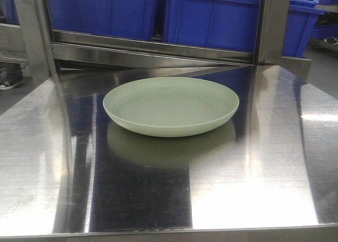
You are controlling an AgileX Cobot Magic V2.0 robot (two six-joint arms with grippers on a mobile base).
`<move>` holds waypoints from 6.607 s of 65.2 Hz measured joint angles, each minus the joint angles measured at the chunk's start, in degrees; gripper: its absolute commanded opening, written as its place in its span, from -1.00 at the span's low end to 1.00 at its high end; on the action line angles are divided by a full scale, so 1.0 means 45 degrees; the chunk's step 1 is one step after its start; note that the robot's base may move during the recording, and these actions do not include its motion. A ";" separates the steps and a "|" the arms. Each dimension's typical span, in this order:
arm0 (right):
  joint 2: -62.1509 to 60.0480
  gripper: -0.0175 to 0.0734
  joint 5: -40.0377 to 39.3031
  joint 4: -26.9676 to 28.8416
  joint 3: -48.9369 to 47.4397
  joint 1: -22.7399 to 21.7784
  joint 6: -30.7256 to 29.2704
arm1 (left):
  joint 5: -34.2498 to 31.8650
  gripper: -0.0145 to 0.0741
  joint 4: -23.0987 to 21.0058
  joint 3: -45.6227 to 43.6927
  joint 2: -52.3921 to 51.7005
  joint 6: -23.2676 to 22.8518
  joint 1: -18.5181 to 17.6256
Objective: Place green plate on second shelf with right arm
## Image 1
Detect pale green round plate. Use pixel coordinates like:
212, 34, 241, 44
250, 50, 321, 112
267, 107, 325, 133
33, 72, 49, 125
102, 77, 239, 137

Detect blue plastic bin left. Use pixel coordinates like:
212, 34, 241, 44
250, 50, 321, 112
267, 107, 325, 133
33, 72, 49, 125
48, 0, 158, 40

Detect blue plastic bin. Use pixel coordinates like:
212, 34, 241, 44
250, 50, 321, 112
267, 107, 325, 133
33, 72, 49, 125
48, 0, 158, 40
163, 0, 325, 57

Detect blue plastic bin right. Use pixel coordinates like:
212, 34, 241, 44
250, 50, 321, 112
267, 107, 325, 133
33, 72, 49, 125
163, 0, 325, 57

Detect black and white sneaker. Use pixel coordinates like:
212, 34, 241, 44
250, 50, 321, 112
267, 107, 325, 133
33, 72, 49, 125
0, 80, 23, 91

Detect far right blue bin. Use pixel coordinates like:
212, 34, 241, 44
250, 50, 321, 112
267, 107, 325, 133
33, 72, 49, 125
313, 0, 337, 40

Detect stainless steel shelf rail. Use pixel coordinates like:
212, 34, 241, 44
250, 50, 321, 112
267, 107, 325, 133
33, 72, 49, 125
51, 30, 254, 68

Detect right steel rack post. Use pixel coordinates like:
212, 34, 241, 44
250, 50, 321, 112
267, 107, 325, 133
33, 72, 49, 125
254, 0, 290, 66

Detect steel rack post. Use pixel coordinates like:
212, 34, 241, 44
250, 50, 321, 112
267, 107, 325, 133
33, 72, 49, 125
254, 0, 290, 66
14, 0, 59, 87

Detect left steel rack post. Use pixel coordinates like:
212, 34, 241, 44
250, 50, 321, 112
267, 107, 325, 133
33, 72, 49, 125
14, 0, 59, 87

